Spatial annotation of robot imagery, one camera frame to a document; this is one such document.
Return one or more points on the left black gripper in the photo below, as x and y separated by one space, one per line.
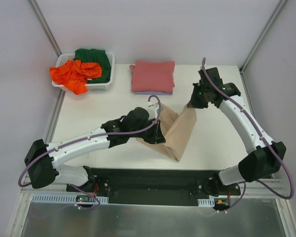
156 135

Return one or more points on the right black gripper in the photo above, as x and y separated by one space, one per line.
196 99

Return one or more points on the beige t shirt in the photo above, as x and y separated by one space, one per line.
176 129

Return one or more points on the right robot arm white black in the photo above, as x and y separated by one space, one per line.
264 155

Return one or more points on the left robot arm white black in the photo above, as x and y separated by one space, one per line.
46 163

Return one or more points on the lavender folded t shirt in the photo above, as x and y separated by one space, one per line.
152 93

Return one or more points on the pink folded t shirt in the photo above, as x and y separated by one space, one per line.
152 76

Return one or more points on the orange t shirt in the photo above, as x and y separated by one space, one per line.
73 75

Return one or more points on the white plastic basket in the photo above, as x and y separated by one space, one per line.
105 59

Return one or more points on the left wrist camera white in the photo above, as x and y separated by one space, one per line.
153 110

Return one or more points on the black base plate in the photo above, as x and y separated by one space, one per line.
156 187

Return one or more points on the right white cable duct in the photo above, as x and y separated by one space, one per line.
207 202

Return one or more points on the white cable duct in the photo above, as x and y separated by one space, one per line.
207 202
68 199

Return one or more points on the right aluminium frame post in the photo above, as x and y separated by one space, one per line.
267 27

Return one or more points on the aluminium frame post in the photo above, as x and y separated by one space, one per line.
44 26
267 27

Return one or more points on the left white cable duct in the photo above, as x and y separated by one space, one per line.
68 199

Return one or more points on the left aluminium frame post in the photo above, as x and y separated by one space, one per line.
44 26

